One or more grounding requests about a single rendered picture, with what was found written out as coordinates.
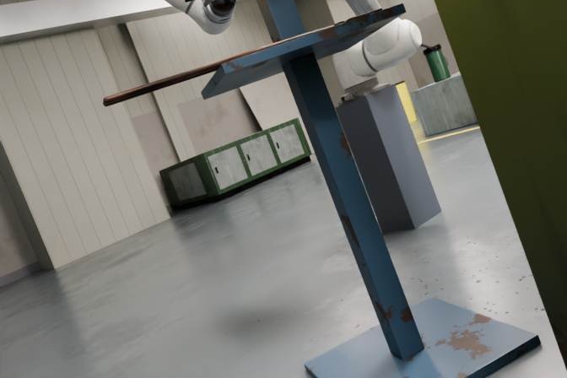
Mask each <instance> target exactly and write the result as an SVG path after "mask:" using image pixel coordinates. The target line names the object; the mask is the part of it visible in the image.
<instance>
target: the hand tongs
mask: <svg viewBox="0 0 567 378"><path fill-rule="evenodd" d="M381 10H382V8H379V9H377V10H374V11H371V12H368V13H364V14H361V15H358V16H355V17H352V18H350V19H348V20H346V21H341V22H338V23H336V24H334V25H331V26H327V27H325V28H321V29H318V30H313V31H310V32H307V33H304V34H302V35H297V36H294V37H291V38H288V39H286V40H281V41H279V42H275V43H272V44H270V45H267V46H263V47H260V48H257V49H254V50H251V51H247V52H244V53H241V54H239V55H236V56H233V57H228V58H225V59H223V60H220V61H217V62H213V63H210V64H207V65H204V66H201V67H197V68H194V69H192V70H189V71H186V72H183V73H178V74H176V75H173V76H170V77H168V78H162V79H160V80H157V81H154V82H152V83H149V84H145V85H142V86H138V87H136V88H133V89H129V90H126V91H123V92H121V93H118V94H113V95H110V96H107V97H105V98H104V99H103V105H104V106H109V105H114V104H116V103H120V102H123V101H125V100H130V99H132V98H135V97H138V96H140V95H145V94H147V93H150V92H153V91H155V90H158V89H163V88H165V87H169V86H171V85H174V84H178V83H181V82H184V81H187V80H189V79H192V78H196V77H199V76H202V75H204V74H207V73H211V72H214V71H217V70H218V69H219V67H220V66H221V64H223V63H226V62H230V61H233V60H235V59H237V58H240V57H244V56H247V55H250V54H252V53H255V52H258V51H262V50H265V49H267V48H270V47H273V46H277V45H280V44H283V43H285V42H288V41H292V40H295V39H298V38H300V37H303V36H306V35H310V34H313V33H316V32H318V31H320V30H324V29H327V28H330V27H333V26H335V25H338V24H342V23H345V22H348V21H350V20H353V19H357V18H360V17H363V16H365V15H368V14H372V13H375V12H378V11H381Z"/></svg>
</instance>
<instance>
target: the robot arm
mask: <svg viewBox="0 0 567 378"><path fill-rule="evenodd" d="M165 1H166V2H167V3H168V4H170V5H171V6H173V7H174V8H177V9H179V10H181V11H182V12H183V13H185V14H187V15H188V16H189V17H191V18H192V19H193V20H194V21H195V22H196V23H197V24H198V25H199V27H201V29H202V30H203V31H205V32H206V33H208V34H210V35H218V34H221V33H222V32H224V31H225V30H226V29H227V28H228V27H229V26H230V24H231V22H232V19H233V14H234V11H235V2H236V0H192V1H190V2H187V3H186V2H185V0H165ZM346 2H347V3H348V5H349V7H350V8H351V9H352V10H353V12H354V14H355V15H356V16H358V15H361V14H366V13H368V12H371V11H374V10H377V9H379V8H382V7H381V6H380V4H379V3H378V1H377V0H346ZM421 43H422V37H421V34H420V31H419V28H418V26H417V25H416V24H414V23H413V22H412V21H409V20H406V19H404V20H401V19H399V18H396V19H394V20H393V21H392V22H391V23H389V24H387V25H385V26H384V27H382V28H381V29H379V30H377V31H376V32H375V33H373V34H372V35H369V36H368V37H366V38H365V39H363V40H362V41H360V42H359V43H357V44H356V45H354V46H352V47H350V48H349V49H347V50H345V51H340V52H338V53H336V54H333V55H332V58H333V63H334V66H335V69H336V72H337V75H338V78H339V80H340V83H341V85H342V86H343V89H344V93H345V95H344V96H343V97H341V100H342V101H340V102H338V105H343V104H346V103H348V102H350V101H353V100H357V99H358V98H361V97H364V96H366V95H369V94H372V93H375V92H376V91H379V90H381V89H385V88H387V87H390V86H391V83H388V84H380V83H379V81H378V78H377V77H376V73H378V72H379V71H381V70H385V69H388V68H391V67H394V66H396V65H397V64H400V63H402V62H404V61H406V60H408V59H409V58H410V57H411V56H412V55H413V54H414V53H415V52H416V51H417V50H418V49H419V47H420V46H421Z"/></svg>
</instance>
